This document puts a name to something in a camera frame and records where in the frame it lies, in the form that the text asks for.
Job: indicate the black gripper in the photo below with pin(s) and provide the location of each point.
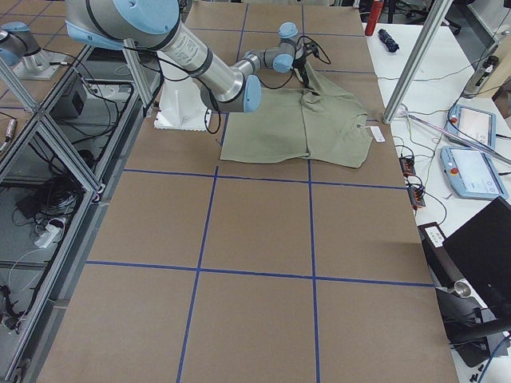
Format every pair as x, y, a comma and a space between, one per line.
303, 69

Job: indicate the olive green long-sleeve shirt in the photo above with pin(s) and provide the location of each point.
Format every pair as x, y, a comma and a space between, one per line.
320, 122

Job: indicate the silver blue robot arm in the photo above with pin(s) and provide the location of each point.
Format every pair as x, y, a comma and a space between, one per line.
156, 26

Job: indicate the dark blue folded umbrella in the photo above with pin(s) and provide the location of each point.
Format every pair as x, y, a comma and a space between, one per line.
390, 44

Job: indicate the red cylinder bottle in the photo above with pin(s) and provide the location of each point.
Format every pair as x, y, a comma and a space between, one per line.
375, 13

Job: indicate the white paper shirt tag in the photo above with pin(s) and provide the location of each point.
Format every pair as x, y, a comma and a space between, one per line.
377, 134

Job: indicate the small orange circuit board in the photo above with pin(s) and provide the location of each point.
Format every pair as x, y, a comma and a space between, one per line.
407, 165

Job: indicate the upper blue teach pendant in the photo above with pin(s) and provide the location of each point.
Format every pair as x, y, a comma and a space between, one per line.
471, 124

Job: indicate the blue teach pendant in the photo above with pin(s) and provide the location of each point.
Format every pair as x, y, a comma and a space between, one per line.
471, 174
471, 124

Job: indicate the lower blue teach pendant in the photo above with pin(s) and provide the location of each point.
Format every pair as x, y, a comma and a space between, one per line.
471, 174

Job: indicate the black laptop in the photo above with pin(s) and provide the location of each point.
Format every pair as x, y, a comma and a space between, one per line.
480, 249

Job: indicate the white power strip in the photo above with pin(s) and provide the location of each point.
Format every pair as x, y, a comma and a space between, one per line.
48, 236

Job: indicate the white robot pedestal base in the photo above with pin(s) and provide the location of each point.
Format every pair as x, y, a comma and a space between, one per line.
180, 106

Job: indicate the aluminium frame post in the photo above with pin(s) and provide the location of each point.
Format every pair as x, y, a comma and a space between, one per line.
433, 21

